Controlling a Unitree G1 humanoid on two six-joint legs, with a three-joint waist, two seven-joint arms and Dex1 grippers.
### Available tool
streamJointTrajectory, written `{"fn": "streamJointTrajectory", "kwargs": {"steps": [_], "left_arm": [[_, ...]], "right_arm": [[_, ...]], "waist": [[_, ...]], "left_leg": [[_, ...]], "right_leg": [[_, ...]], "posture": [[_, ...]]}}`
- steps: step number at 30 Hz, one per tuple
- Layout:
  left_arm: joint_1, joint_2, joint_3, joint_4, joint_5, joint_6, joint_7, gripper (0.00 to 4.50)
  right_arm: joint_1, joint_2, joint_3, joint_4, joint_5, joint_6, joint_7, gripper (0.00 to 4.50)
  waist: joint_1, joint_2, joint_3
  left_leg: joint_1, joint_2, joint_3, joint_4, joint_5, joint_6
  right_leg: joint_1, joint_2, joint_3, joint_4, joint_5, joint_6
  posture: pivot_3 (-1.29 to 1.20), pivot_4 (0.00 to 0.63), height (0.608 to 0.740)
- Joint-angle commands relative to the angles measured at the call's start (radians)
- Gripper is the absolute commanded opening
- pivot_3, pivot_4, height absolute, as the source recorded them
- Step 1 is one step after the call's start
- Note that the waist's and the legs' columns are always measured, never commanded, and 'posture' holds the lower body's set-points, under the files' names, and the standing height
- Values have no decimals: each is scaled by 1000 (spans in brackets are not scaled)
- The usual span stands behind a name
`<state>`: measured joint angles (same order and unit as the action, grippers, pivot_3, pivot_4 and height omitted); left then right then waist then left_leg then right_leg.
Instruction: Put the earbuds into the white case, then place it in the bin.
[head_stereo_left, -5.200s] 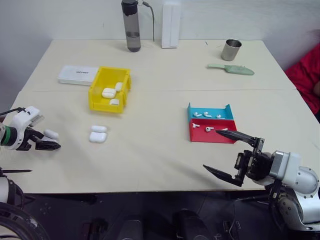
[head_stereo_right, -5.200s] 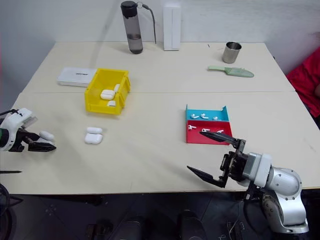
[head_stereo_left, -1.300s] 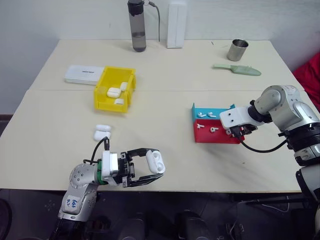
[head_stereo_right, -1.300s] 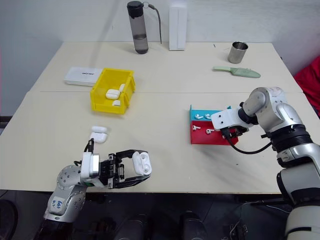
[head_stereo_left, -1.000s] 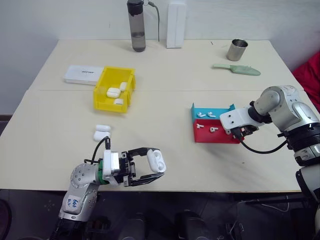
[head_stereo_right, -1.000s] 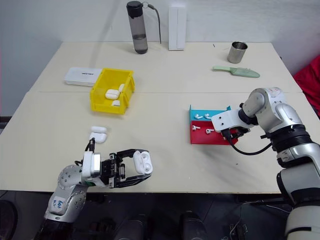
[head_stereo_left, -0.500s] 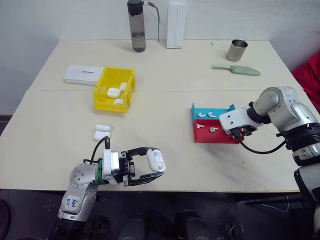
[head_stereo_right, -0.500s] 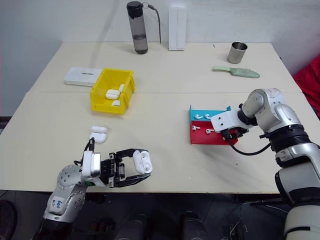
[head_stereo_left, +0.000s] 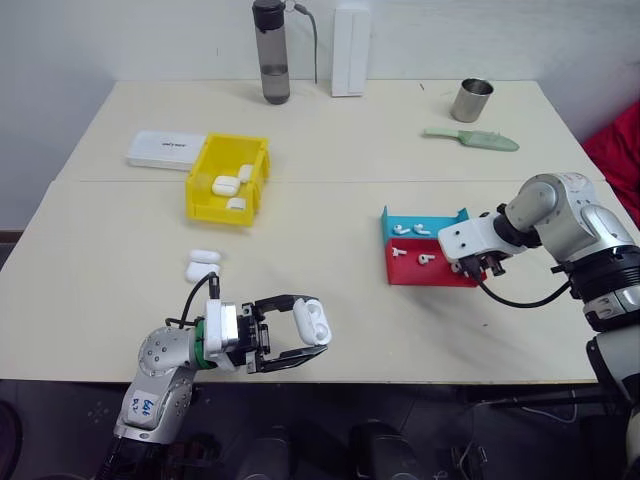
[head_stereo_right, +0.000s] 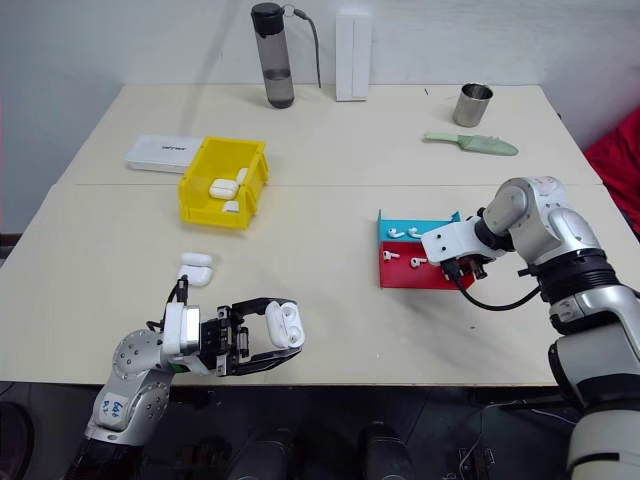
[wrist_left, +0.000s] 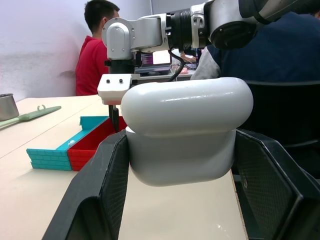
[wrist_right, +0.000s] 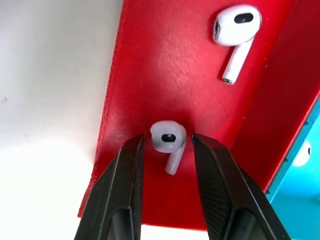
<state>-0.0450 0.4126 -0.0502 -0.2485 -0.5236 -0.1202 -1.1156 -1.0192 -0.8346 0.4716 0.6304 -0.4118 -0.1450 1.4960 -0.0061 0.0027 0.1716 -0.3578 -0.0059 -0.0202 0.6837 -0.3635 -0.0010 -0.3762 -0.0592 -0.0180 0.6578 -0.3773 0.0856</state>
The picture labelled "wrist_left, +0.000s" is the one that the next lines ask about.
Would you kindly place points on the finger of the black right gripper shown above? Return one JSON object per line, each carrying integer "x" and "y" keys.
{"x": 115, "y": 120}

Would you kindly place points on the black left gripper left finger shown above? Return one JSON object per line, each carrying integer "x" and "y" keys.
{"x": 90, "y": 190}

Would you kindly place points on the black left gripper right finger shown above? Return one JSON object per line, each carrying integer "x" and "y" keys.
{"x": 272, "y": 190}

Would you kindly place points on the white earbud case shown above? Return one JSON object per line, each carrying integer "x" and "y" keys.
{"x": 185, "y": 112}

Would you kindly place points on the red plastic bin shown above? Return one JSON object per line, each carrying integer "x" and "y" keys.
{"x": 85, "y": 147}

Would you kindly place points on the teal plastic bin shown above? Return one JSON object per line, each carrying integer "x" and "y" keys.
{"x": 47, "y": 157}

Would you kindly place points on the white earbud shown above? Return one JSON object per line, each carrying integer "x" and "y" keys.
{"x": 71, "y": 143}

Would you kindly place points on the person in red shirt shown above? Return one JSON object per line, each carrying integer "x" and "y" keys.
{"x": 87, "y": 65}

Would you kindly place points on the open laptop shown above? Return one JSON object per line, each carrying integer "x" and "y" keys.
{"x": 160, "y": 58}

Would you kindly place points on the green plastic spatula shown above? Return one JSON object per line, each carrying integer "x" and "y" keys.
{"x": 37, "y": 113}

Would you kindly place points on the black office chair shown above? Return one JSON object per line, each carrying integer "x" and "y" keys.
{"x": 287, "y": 112}

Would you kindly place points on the metal pot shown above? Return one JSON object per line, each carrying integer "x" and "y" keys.
{"x": 7, "y": 107}

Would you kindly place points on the person in dark blue jacket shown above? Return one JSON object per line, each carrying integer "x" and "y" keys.
{"x": 275, "y": 50}

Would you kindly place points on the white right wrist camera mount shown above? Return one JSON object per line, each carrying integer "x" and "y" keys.
{"x": 112, "y": 90}

